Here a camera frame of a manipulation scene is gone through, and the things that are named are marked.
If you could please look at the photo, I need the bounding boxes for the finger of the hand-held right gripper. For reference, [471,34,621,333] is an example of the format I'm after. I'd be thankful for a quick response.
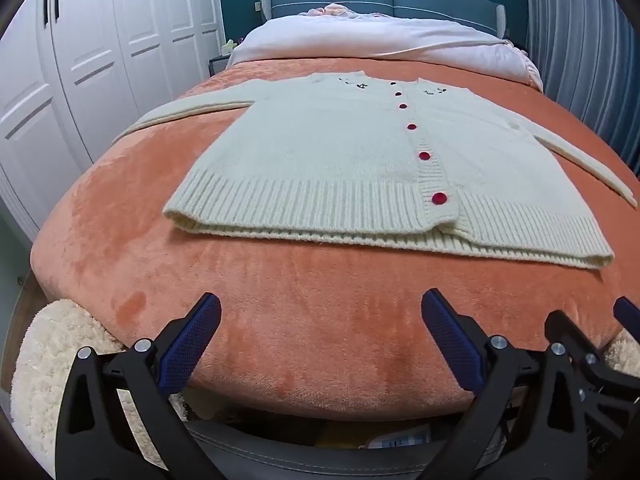
[613,296,640,334]
[544,309,640,480]

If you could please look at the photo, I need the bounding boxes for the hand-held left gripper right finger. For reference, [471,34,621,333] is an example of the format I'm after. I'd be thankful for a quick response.
[421,288,596,480]

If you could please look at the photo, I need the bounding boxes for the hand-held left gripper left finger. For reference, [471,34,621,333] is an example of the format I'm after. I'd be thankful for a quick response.
[55,291,222,480]

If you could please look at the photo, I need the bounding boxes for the cream knit cardigan red buttons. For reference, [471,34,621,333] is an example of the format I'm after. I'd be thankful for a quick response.
[114,71,640,272]

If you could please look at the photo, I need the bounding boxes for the orange plush blanket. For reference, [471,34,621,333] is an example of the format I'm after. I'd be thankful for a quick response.
[30,57,640,408]

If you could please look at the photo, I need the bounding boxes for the blue and white packet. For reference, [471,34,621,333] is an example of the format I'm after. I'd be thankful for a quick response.
[365,430,432,450]

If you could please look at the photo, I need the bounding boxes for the cream fluffy rug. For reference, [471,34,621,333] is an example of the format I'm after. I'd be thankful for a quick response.
[10,299,188,466]

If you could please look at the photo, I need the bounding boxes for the blue-grey curtain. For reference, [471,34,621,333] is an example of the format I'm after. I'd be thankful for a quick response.
[525,0,640,171]

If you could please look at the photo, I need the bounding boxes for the white panelled wardrobe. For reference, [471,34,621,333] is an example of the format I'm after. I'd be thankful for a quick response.
[0,0,223,241]

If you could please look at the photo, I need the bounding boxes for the white duvet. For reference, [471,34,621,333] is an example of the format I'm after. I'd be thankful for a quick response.
[226,12,545,92]

